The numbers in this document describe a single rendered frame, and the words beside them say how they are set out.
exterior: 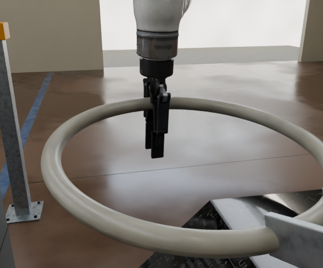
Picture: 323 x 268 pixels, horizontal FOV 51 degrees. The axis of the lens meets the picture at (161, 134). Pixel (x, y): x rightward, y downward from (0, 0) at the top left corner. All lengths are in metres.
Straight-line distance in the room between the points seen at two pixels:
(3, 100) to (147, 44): 1.30
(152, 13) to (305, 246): 0.49
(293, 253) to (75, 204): 0.25
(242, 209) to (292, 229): 0.23
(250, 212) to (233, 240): 0.22
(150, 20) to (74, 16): 6.10
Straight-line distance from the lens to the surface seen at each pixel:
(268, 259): 0.51
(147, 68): 0.73
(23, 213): 2.17
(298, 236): 0.39
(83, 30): 6.79
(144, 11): 0.70
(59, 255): 1.84
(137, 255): 1.77
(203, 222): 0.60
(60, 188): 0.45
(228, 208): 0.60
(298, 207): 0.64
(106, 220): 0.40
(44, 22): 6.82
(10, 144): 1.98
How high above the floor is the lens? 1.15
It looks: 21 degrees down
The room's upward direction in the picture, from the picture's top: straight up
